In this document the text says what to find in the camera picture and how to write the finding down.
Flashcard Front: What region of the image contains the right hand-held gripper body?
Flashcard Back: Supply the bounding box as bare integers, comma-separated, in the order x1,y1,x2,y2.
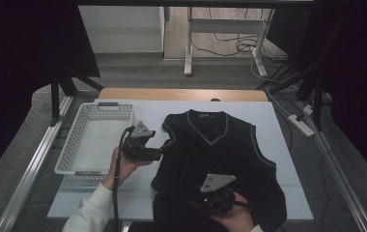
189,173,238,217

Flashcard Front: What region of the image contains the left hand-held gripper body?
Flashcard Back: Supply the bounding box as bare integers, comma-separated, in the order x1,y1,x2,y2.
120,120,163,162

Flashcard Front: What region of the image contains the dark knit vest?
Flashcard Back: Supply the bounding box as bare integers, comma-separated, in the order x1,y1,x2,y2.
151,109,288,232

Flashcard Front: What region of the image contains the white perforated plastic basket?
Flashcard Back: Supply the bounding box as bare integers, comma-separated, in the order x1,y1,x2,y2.
54,101,137,189

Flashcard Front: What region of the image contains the person's left hand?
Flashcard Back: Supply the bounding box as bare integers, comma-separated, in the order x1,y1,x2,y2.
102,147,155,191

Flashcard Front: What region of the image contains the person's right hand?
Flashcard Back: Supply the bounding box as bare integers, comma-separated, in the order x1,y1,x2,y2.
210,192,257,232

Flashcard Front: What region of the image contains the black metal stand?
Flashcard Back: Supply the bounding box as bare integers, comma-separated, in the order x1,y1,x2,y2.
49,66,105,127
268,64,334,131

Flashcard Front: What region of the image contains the white power strip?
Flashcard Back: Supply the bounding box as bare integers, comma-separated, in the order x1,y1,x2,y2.
287,114,315,138

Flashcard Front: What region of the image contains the white plug adapter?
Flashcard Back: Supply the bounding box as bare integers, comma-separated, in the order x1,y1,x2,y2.
301,103,315,116

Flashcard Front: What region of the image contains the black curtain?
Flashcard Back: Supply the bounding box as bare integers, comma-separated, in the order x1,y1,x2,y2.
0,0,101,188
265,0,367,191

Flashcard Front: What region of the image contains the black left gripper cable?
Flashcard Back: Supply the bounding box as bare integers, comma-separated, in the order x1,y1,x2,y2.
113,126,136,232

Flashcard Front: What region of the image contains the white floor cable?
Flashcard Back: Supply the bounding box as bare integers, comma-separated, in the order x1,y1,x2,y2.
250,57,294,117

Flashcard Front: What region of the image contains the aluminium floor rail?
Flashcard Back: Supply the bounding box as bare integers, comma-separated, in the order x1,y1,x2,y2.
0,96,74,232
300,102,367,232

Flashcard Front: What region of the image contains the black floor cable bundle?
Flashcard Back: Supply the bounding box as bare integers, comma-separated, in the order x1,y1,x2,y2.
190,8,289,64

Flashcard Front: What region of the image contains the white desk frame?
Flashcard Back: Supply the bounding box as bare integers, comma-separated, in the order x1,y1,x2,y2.
183,7,275,77

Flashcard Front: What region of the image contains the dark overhead frame bar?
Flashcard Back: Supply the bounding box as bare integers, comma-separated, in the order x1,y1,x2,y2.
76,0,315,9

